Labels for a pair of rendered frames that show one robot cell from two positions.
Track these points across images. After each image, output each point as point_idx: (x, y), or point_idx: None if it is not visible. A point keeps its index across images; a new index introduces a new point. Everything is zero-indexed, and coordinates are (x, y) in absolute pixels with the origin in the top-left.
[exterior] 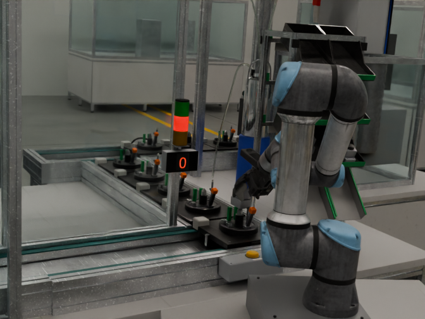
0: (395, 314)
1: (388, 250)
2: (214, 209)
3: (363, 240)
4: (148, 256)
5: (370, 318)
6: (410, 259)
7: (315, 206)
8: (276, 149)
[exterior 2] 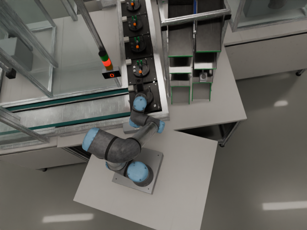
0: (183, 168)
1: (224, 107)
2: (143, 76)
3: (219, 94)
4: (103, 107)
5: (151, 189)
6: (228, 120)
7: (183, 92)
8: (133, 107)
